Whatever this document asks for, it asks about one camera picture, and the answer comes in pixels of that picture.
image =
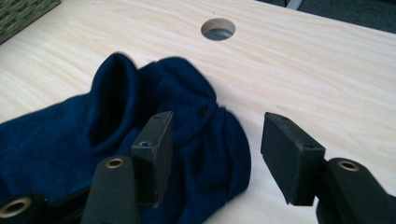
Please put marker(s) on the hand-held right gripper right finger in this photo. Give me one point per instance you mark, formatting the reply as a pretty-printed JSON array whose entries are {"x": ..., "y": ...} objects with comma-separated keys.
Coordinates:
[{"x": 289, "y": 158}]

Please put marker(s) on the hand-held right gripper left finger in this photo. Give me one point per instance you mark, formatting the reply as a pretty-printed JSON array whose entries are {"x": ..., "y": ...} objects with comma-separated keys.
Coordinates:
[{"x": 154, "y": 155}]

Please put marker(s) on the dark blue garment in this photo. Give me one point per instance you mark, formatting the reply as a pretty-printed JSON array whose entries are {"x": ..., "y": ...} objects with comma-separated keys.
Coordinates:
[{"x": 62, "y": 140}]

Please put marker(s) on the green woven basket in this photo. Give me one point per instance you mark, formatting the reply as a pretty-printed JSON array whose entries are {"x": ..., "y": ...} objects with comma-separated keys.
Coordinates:
[{"x": 21, "y": 15}]

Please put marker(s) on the grey metal stand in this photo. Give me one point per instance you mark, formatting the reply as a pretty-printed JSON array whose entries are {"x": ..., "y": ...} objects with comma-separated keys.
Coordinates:
[{"x": 294, "y": 3}]

